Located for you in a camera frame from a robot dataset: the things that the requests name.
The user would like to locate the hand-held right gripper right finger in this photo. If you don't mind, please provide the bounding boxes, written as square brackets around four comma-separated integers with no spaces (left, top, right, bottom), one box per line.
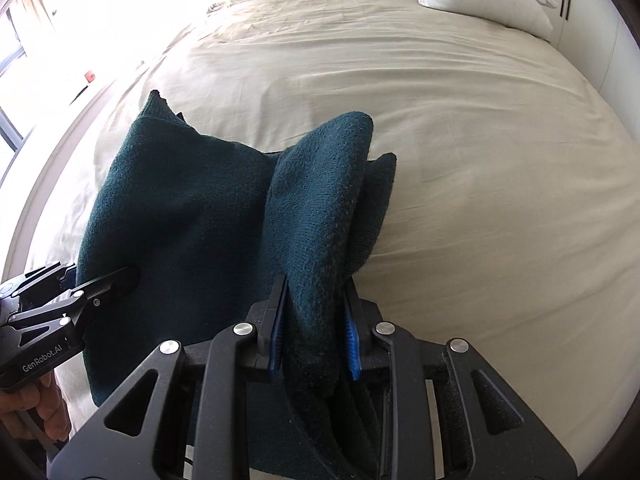
[343,286,577,480]

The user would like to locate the dark window frame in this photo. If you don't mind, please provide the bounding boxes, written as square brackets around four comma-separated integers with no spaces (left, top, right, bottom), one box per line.
[0,42,26,153]

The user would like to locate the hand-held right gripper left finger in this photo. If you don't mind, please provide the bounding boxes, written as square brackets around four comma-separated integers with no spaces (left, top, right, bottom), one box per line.
[47,275,290,480]

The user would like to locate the dark teal knit sweater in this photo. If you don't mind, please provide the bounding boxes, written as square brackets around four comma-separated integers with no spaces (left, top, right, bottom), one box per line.
[79,89,398,480]

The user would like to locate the white pillow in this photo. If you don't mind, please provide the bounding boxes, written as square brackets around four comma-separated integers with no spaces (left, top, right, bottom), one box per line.
[392,0,559,44]

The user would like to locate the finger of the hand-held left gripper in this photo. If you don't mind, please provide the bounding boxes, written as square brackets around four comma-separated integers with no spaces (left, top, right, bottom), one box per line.
[0,261,77,312]
[7,266,142,334]

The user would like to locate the beige bed sheet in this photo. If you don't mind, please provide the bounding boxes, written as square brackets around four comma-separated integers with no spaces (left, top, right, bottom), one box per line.
[0,0,621,471]

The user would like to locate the person's left hand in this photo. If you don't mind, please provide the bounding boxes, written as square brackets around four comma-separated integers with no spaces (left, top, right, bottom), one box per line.
[0,372,71,429]

